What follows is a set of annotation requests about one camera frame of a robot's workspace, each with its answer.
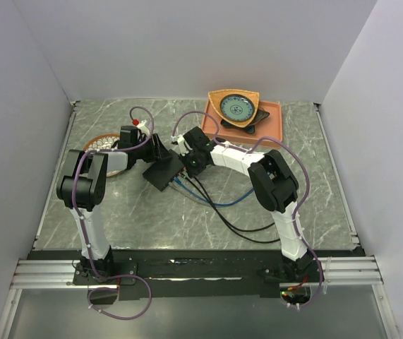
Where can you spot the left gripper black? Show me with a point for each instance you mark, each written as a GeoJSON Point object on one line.
{"type": "Point", "coordinates": [159, 152]}

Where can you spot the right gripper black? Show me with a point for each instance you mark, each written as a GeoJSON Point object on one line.
{"type": "Point", "coordinates": [190, 171]}

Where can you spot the black network switch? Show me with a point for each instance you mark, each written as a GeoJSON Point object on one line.
{"type": "Point", "coordinates": [163, 171]}

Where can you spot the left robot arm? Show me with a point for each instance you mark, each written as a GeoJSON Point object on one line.
{"type": "Point", "coordinates": [82, 186]}

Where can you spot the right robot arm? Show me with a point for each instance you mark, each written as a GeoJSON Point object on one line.
{"type": "Point", "coordinates": [274, 184]}

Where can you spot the teal patterned round plate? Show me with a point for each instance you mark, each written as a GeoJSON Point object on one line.
{"type": "Point", "coordinates": [237, 107]}

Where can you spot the woven triangular basket plate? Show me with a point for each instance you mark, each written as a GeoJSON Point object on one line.
{"type": "Point", "coordinates": [216, 96]}

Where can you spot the black dish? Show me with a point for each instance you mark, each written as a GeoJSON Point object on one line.
{"type": "Point", "coordinates": [250, 129]}

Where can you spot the salmon rectangular tray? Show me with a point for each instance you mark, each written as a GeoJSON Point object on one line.
{"type": "Point", "coordinates": [271, 126]}

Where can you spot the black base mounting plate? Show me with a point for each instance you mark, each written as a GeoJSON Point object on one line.
{"type": "Point", "coordinates": [197, 273]}

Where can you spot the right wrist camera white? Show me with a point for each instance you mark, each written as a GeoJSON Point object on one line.
{"type": "Point", "coordinates": [180, 142]}

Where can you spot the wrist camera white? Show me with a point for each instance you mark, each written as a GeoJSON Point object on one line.
{"type": "Point", "coordinates": [180, 142]}
{"type": "Point", "coordinates": [144, 126]}

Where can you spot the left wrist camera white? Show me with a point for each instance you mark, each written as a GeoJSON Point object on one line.
{"type": "Point", "coordinates": [144, 126]}

